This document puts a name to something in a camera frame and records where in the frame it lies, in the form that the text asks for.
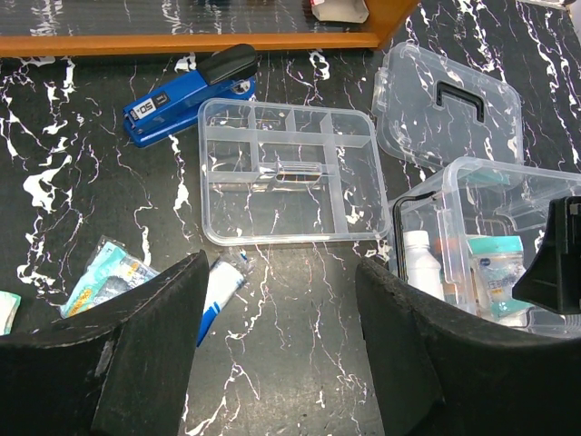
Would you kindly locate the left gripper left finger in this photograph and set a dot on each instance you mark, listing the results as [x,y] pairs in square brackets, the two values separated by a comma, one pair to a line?
[120,368]

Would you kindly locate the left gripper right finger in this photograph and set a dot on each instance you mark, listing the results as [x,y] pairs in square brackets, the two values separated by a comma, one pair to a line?
[438,370]

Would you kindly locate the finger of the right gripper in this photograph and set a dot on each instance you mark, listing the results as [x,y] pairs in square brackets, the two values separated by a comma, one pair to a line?
[552,280]

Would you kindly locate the teal header cotton swab bag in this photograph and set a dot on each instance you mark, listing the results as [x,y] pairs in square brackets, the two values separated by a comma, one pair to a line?
[497,263]

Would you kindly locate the white plastic bottle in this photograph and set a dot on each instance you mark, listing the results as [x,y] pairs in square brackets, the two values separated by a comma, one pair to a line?
[423,269]

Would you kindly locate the clear medicine kit box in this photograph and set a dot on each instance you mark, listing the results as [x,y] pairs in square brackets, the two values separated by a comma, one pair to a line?
[484,223]

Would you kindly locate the clear teal bandage packet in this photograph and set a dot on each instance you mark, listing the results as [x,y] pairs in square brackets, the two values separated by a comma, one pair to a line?
[110,272]

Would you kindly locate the brown medicine bottle orange cap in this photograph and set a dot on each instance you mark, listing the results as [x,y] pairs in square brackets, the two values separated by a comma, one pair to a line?
[448,286]

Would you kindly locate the white green sachet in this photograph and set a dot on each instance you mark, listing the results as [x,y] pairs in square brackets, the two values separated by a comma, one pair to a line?
[9,304]

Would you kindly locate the blue white ointment tube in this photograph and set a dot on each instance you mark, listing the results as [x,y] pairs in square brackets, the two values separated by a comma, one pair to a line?
[228,274]

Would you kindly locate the clear divided organizer tray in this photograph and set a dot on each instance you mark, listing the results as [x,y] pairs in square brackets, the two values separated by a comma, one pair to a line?
[283,173]

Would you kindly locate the blue stapler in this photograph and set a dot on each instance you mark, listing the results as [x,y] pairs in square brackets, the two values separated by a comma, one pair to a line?
[174,106]

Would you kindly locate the white open cardboard box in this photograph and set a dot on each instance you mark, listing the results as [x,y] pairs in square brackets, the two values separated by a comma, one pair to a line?
[342,11]

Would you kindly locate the orange wooden shelf rack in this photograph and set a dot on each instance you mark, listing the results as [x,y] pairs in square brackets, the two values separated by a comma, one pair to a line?
[86,28]

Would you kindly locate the clear lid with black handle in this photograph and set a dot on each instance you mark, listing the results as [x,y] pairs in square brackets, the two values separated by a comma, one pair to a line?
[431,110]

